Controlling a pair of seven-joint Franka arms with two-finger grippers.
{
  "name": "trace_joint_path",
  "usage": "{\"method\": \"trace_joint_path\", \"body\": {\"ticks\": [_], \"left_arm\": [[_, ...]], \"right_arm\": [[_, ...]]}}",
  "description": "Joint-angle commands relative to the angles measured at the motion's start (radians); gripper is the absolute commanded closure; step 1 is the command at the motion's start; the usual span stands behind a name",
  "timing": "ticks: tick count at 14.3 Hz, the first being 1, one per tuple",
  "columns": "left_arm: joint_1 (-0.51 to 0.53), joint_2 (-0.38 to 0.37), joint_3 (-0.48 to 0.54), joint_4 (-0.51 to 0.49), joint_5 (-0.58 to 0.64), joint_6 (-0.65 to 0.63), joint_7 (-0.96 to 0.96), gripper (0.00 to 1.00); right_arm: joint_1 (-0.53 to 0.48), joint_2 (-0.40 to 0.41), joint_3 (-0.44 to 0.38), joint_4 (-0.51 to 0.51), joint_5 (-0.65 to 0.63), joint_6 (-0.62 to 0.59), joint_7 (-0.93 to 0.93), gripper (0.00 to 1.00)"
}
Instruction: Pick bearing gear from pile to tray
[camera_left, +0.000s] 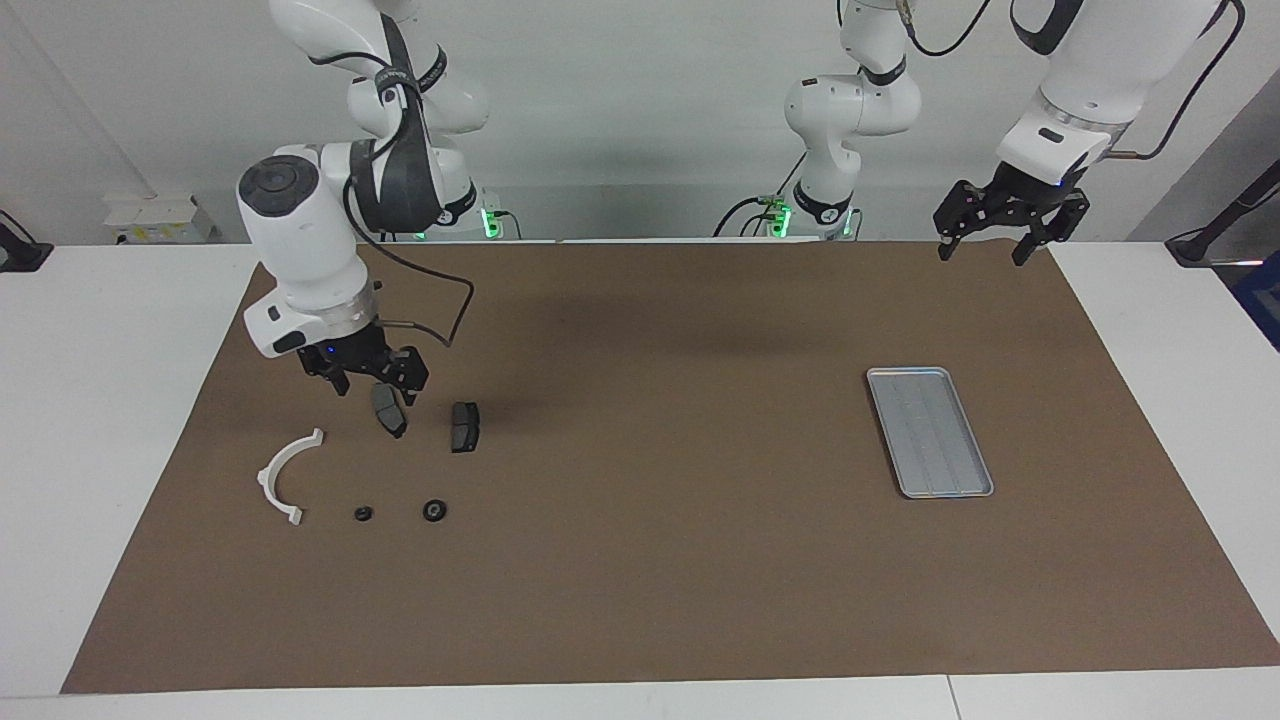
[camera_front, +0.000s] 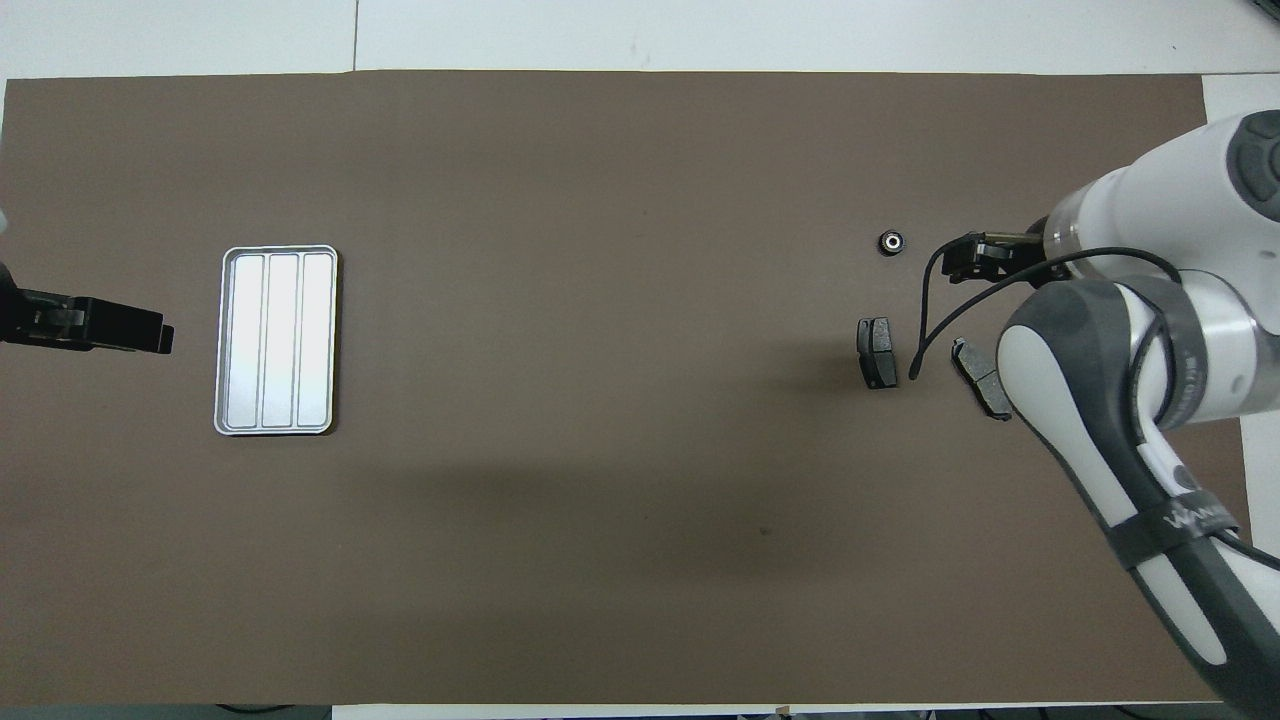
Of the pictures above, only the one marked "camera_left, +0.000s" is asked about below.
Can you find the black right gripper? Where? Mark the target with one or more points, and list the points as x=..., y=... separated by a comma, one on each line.
x=350, y=358

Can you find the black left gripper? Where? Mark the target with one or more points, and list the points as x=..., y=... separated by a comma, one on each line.
x=1025, y=200

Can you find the large black bearing gear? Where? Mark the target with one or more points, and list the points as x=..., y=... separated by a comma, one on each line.
x=434, y=510

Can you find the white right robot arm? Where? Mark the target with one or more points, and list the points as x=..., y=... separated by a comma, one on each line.
x=300, y=240

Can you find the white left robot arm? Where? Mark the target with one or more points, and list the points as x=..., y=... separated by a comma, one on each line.
x=850, y=105

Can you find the silver metal tray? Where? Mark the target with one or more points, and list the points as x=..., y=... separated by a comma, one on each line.
x=930, y=430

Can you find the long grey brake pad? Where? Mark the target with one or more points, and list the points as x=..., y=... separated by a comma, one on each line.
x=390, y=420

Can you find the short grey brake pad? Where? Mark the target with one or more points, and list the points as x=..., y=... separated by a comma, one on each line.
x=465, y=428

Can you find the black stand with pole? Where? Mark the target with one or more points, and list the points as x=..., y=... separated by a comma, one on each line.
x=1190, y=245

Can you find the blue box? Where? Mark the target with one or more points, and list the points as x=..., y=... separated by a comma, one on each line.
x=1262, y=300

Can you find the brown table mat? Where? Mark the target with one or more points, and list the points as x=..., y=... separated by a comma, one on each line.
x=640, y=580

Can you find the white curved plastic bracket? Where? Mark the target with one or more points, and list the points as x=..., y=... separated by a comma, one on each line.
x=270, y=485

